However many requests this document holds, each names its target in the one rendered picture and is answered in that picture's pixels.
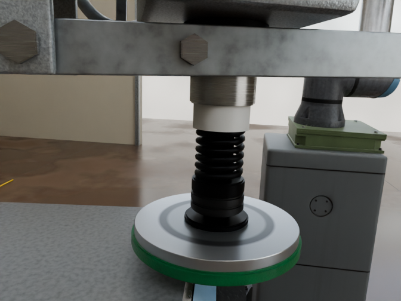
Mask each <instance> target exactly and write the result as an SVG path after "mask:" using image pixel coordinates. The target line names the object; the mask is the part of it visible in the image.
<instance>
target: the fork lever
mask: <svg viewBox="0 0 401 301"><path fill-rule="evenodd" d="M54 32H55V56H56V69H57V71H56V73H55V75H115V76H251V77H283V78H395V79H401V33H394V32H367V31H353V30H326V29H299V28H284V27H257V26H230V25H216V24H188V23H161V22H147V21H120V20H93V19H66V18H54ZM0 54H2V55H3V56H5V57H7V58H9V59H11V60H12V61H14V62H16V63H18V64H23V63H24V62H26V61H28V60H30V59H32V58H34V57H35V56H37V55H39V41H38V33H37V32H36V31H34V30H32V29H31V28H29V27H27V26H25V25H24V24H22V23H20V22H19V21H17V20H13V21H11V22H9V23H7V24H5V25H3V26H1V27H0Z"/></svg>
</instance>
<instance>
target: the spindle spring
mask: <svg viewBox="0 0 401 301"><path fill-rule="evenodd" d="M244 133H245V131H243V132H215V131H204V130H196V134H197V135H198V136H199V137H197V138H196V143H198V145H197V146H196V148H195V150H196V151H197V153H196V155H195V158H196V159H197V161H196V162H195V167H196V169H195V175H196V176H197V177H199V178H201V179H205V180H230V179H235V178H237V177H239V176H241V175H242V173H243V168H242V166H243V159H242V158H243V157H244V152H243V150H244V148H245V145H244V143H243V142H244V141H245V136H244V135H243V134H244ZM206 137H235V138H234V139H207V138H206ZM234 145H235V147H232V148H206V146H234ZM234 153H235V154H236V155H232V156H206V154H208V155H229V154H234ZM205 163H211V164H226V163H233V164H230V165H206V164H205ZM235 170H236V171H235ZM205 171H212V172H225V171H232V172H231V173H220V174H216V173H205Z"/></svg>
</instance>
